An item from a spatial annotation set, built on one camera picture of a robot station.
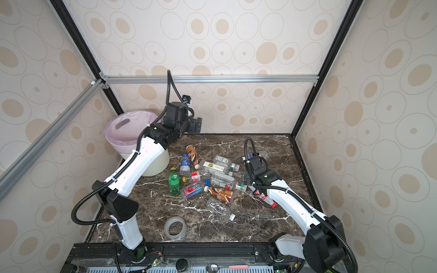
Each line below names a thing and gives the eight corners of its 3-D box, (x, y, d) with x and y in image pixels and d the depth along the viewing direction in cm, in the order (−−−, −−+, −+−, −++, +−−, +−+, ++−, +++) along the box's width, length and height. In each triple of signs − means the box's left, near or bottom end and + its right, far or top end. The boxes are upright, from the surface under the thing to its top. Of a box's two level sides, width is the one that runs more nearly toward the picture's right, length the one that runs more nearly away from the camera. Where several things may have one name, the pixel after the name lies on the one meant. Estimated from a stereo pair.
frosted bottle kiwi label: (198, 172, 101) (197, 168, 98) (201, 163, 105) (200, 159, 102) (228, 176, 99) (228, 172, 96) (229, 167, 103) (230, 163, 100)
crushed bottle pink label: (187, 200, 91) (186, 196, 87) (183, 193, 93) (181, 189, 90) (202, 190, 94) (201, 186, 91) (197, 184, 97) (196, 180, 93)
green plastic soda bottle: (170, 197, 92) (168, 193, 88) (171, 172, 103) (168, 166, 98) (180, 196, 93) (178, 191, 89) (180, 170, 103) (178, 165, 99)
